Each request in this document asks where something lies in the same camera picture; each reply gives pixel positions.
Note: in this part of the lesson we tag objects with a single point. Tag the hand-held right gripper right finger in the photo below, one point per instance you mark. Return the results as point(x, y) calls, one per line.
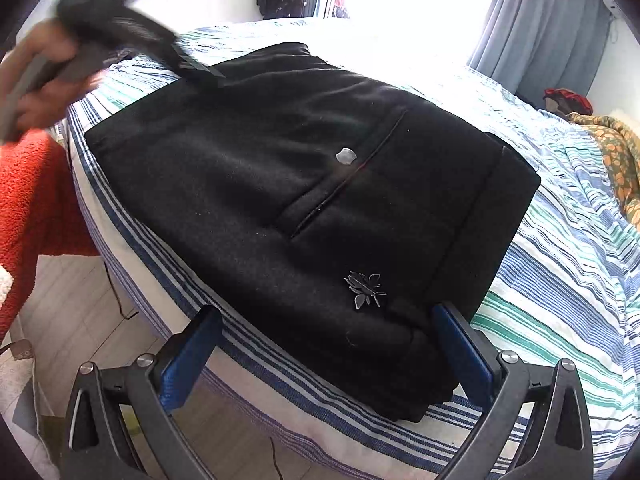
point(462, 355)

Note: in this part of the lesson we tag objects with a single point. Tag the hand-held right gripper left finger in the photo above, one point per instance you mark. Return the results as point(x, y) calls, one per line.
point(192, 355)

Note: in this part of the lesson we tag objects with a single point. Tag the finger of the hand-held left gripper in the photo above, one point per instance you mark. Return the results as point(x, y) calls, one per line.
point(197, 64)

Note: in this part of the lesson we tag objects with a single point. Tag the black pants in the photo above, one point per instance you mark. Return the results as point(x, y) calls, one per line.
point(250, 185)

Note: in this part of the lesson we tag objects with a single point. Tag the person's left hand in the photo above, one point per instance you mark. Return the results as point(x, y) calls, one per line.
point(47, 40)

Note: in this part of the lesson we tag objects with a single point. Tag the blue green striped bed cover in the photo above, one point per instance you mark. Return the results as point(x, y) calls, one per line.
point(550, 285)

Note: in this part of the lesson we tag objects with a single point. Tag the small red item by window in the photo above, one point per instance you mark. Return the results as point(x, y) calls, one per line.
point(340, 5)

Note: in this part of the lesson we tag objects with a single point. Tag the grey cloth bag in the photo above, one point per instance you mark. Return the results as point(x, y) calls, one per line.
point(25, 400)

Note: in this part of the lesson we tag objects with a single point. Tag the red fleece garment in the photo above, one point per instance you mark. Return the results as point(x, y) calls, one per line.
point(40, 210)

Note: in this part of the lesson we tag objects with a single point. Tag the bright window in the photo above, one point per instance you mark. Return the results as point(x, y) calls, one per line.
point(410, 5)

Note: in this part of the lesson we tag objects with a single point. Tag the orange floral blanket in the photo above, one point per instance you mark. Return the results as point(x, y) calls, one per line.
point(617, 160)

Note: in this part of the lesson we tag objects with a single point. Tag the red and black cloth item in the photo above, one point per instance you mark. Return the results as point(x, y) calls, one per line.
point(567, 100)

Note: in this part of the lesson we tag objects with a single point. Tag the blue curtain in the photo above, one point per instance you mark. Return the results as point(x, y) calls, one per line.
point(540, 30)

